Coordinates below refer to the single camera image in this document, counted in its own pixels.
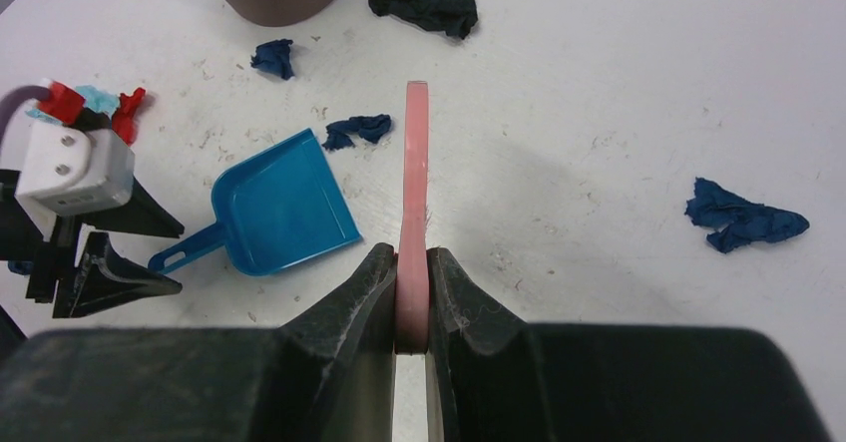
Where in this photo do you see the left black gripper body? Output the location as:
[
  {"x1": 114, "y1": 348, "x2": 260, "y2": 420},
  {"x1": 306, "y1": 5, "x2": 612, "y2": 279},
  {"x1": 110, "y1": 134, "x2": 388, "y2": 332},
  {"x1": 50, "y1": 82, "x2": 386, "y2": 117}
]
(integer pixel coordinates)
[{"x1": 1, "y1": 169, "x2": 65, "y2": 303}]

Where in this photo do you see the blue plastic dustpan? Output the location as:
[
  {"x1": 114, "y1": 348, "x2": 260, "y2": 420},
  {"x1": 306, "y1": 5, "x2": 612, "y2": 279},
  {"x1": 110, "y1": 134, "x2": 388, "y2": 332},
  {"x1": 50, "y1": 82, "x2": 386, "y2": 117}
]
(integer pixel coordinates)
[{"x1": 148, "y1": 129, "x2": 361, "y2": 276}]

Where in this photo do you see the dark blue scrap by dustpan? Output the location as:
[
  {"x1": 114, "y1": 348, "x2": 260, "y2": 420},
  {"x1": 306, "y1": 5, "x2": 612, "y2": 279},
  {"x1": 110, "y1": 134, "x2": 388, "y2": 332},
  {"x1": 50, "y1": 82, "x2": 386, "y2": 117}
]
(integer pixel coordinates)
[{"x1": 322, "y1": 114, "x2": 392, "y2": 152}]

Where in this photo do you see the dark blue scrap by bin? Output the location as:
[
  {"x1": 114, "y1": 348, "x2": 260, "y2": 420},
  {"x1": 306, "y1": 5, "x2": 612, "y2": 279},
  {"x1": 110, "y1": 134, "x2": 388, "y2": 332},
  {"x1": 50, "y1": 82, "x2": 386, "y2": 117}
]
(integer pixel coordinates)
[{"x1": 250, "y1": 39, "x2": 294, "y2": 81}]

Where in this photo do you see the black crumpled paper scrap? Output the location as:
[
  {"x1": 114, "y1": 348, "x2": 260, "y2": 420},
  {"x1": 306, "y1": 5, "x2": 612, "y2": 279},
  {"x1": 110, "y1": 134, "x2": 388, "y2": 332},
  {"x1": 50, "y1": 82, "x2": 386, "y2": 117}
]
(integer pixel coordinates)
[{"x1": 368, "y1": 0, "x2": 479, "y2": 40}]

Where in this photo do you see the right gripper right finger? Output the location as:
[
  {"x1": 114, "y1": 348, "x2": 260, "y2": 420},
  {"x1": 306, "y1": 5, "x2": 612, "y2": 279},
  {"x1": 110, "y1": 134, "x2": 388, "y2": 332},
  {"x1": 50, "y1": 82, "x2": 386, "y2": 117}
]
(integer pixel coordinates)
[{"x1": 426, "y1": 247, "x2": 830, "y2": 441}]

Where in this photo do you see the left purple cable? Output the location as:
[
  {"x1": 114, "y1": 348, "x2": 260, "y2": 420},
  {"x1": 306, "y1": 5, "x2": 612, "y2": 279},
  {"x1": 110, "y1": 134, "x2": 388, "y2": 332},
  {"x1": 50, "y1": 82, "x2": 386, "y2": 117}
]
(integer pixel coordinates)
[{"x1": 0, "y1": 86, "x2": 48, "y2": 156}]

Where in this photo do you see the pink hand brush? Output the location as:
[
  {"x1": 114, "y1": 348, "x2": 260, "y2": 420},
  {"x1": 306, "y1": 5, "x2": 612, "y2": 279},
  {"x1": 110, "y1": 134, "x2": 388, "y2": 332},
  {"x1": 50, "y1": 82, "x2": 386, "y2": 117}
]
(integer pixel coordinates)
[{"x1": 395, "y1": 81, "x2": 430, "y2": 353}]

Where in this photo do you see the dark blue scrap right side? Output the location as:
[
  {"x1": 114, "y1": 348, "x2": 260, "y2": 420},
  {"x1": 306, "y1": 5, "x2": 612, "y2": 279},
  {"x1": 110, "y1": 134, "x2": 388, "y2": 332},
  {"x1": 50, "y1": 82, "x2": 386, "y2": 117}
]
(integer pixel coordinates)
[{"x1": 684, "y1": 178, "x2": 810, "y2": 254}]

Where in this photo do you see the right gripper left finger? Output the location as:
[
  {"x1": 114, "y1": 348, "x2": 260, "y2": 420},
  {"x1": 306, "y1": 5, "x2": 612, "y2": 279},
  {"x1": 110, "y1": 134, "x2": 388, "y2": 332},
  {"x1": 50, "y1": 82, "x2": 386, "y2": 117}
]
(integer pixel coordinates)
[{"x1": 1, "y1": 243, "x2": 396, "y2": 441}]

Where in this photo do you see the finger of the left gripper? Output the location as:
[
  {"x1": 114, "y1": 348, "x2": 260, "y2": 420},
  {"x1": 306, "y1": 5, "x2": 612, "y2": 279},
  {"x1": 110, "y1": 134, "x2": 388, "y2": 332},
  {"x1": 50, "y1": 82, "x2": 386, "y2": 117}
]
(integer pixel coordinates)
[
  {"x1": 52, "y1": 231, "x2": 183, "y2": 319},
  {"x1": 81, "y1": 179, "x2": 185, "y2": 238}
]

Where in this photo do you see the light blue paper scrap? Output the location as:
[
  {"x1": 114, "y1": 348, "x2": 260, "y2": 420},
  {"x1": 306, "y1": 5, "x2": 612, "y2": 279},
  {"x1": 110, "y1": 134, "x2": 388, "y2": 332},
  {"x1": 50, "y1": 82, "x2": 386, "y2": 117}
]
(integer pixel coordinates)
[{"x1": 25, "y1": 85, "x2": 120, "y2": 125}]

